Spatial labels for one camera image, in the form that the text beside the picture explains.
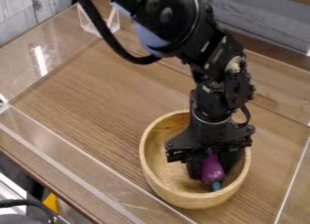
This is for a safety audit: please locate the clear acrylic barrier wall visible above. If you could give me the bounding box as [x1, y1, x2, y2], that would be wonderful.
[0, 93, 196, 224]

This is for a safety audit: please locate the clear acrylic corner bracket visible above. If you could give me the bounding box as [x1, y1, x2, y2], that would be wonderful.
[77, 5, 120, 38]

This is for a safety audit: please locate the purple toy eggplant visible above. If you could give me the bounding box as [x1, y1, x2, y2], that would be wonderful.
[200, 154, 226, 191]

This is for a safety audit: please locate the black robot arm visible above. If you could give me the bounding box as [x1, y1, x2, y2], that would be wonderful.
[76, 0, 255, 180]

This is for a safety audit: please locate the black cable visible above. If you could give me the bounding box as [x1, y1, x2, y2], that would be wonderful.
[0, 199, 56, 222]

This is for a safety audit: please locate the brown wooden bowl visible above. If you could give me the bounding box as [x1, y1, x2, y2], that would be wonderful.
[138, 109, 252, 210]

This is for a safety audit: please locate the yellow black device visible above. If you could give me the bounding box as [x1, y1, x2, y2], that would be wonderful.
[25, 190, 72, 224]

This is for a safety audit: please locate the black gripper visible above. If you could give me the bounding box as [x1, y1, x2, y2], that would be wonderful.
[164, 111, 255, 180]

